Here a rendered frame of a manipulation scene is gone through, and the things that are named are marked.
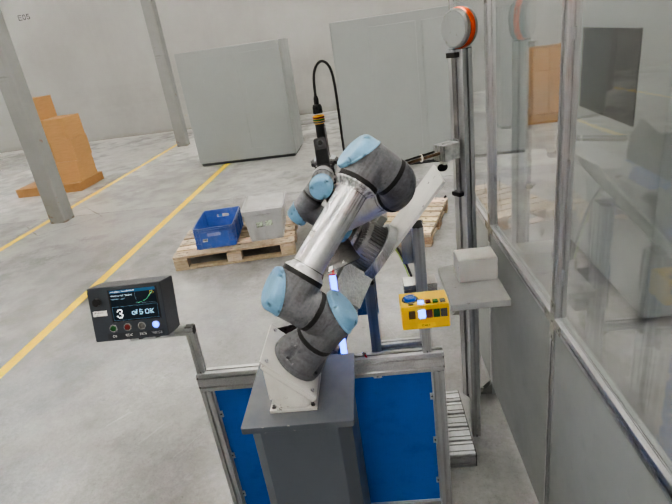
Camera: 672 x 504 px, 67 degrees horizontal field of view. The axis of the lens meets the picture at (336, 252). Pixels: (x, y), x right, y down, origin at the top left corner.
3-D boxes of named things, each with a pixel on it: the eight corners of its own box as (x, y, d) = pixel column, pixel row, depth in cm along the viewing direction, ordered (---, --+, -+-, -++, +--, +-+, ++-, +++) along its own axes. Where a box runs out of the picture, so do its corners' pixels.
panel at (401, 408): (441, 498, 211) (432, 367, 185) (442, 501, 209) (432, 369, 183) (247, 511, 217) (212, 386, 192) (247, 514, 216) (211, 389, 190)
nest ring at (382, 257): (361, 266, 234) (354, 261, 233) (395, 219, 224) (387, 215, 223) (362, 294, 209) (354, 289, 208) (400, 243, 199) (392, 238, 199)
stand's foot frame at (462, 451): (458, 401, 279) (458, 390, 276) (477, 466, 238) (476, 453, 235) (346, 411, 284) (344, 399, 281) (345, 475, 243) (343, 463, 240)
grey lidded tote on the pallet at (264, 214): (290, 217, 557) (285, 189, 545) (288, 237, 502) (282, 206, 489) (253, 223, 558) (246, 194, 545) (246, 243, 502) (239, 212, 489)
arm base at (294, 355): (319, 389, 141) (341, 366, 138) (273, 366, 136) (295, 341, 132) (316, 353, 154) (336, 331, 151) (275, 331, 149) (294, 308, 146)
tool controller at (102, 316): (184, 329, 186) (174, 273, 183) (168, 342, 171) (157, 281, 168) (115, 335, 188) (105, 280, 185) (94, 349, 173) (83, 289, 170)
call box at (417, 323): (446, 314, 181) (444, 288, 177) (450, 330, 172) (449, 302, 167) (400, 319, 182) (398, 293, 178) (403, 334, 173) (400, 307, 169)
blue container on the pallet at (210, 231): (244, 224, 558) (240, 205, 549) (237, 245, 503) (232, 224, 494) (207, 229, 558) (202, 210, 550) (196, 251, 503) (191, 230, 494)
